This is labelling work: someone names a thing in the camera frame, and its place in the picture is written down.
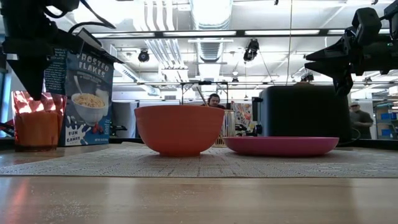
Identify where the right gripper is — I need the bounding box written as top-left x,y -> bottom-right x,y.
304,29 -> 398,96

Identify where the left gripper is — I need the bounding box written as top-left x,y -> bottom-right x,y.
0,12 -> 83,101

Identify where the blue frosted flakes cereal box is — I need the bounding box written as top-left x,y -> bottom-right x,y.
44,29 -> 124,147

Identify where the pink plate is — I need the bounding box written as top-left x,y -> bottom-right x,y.
222,136 -> 340,157

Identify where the wooden utensil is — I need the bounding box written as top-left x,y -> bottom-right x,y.
195,86 -> 208,107

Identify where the orange bowl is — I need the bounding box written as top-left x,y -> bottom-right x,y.
134,105 -> 225,157

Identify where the black toaster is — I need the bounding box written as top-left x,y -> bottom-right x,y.
251,83 -> 354,144

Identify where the person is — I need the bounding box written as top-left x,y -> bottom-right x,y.
206,93 -> 226,110
349,101 -> 374,140

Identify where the shelf with blue bins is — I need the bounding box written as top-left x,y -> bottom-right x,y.
374,102 -> 398,140

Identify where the black overhead bar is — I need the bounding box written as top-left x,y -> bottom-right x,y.
90,29 -> 398,38

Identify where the grey cabinet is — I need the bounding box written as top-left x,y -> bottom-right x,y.
111,101 -> 137,138

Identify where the colourful printed poster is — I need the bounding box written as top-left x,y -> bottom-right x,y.
231,101 -> 253,129

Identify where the glass jar with stick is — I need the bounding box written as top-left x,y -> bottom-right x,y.
213,109 -> 236,147

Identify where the grey woven placemat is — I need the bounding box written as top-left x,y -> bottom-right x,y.
0,142 -> 398,179

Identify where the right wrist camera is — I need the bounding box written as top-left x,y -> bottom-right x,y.
351,7 -> 382,46

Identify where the black toaster power cable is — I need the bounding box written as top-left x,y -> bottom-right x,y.
338,127 -> 362,147

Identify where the black table edge rail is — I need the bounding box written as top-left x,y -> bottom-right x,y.
0,136 -> 398,151

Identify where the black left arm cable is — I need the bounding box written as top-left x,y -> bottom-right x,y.
43,0 -> 116,34

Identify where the black desk frame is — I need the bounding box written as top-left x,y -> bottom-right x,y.
180,80 -> 229,106

